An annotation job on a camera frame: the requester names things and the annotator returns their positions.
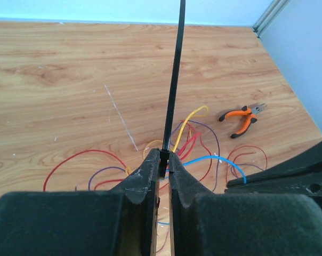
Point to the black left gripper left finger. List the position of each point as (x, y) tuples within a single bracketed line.
[(120, 221)]

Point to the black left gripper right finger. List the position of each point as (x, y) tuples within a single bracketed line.
[(205, 223)]

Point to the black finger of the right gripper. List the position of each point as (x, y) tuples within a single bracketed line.
[(302, 170), (283, 189)]

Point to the black zip tie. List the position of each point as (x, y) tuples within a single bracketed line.
[(165, 150)]

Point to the orange black needle-nose pliers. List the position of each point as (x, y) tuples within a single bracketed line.
[(248, 114)]

